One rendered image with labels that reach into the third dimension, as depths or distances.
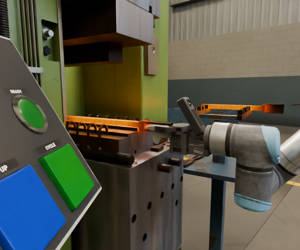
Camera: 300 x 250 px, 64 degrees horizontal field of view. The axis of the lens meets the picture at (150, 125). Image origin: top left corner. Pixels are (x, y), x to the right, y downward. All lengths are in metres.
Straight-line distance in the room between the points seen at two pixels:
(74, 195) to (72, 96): 0.91
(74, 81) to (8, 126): 0.92
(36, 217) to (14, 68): 0.22
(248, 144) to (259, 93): 7.91
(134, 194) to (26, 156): 0.43
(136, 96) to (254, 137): 0.58
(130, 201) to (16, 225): 0.46
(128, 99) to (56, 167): 0.79
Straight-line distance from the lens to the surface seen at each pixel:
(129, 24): 0.74
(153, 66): 1.09
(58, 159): 0.33
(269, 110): 1.29
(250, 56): 8.70
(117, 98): 1.11
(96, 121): 0.88
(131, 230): 0.72
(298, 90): 8.26
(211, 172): 1.07
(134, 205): 0.70
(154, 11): 0.88
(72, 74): 1.20
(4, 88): 0.35
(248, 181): 0.65
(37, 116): 0.35
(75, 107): 1.21
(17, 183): 0.27
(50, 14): 0.73
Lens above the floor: 1.12
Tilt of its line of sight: 9 degrees down
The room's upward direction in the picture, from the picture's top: straight up
